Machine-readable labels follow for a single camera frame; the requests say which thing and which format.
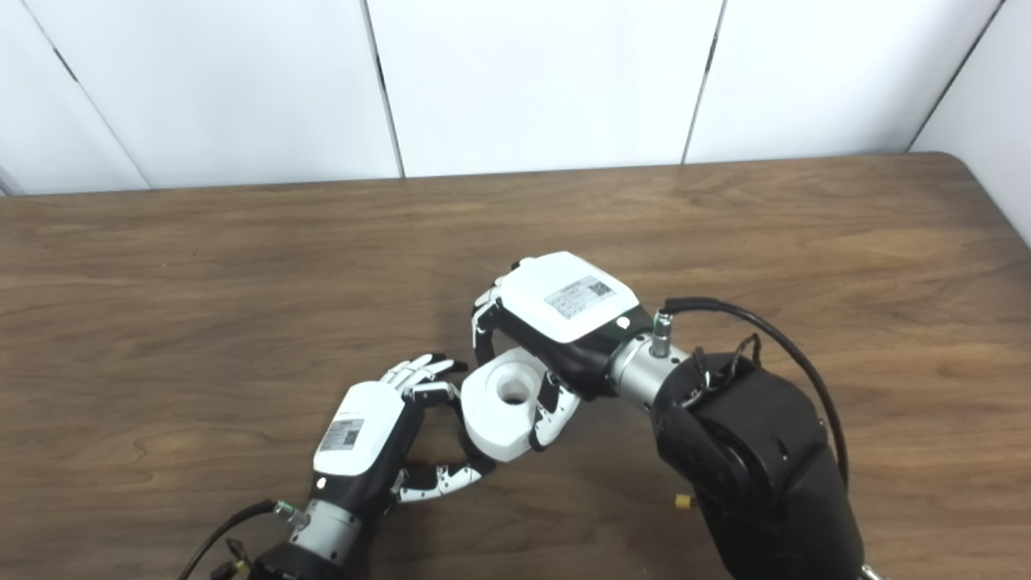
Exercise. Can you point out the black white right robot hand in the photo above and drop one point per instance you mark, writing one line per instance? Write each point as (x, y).
(564, 302)

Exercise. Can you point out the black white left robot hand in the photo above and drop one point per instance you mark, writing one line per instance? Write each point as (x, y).
(358, 435)

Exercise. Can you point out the round white piece with holes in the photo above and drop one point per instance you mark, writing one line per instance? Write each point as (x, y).
(491, 423)

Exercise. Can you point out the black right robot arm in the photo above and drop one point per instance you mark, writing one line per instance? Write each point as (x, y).
(765, 467)

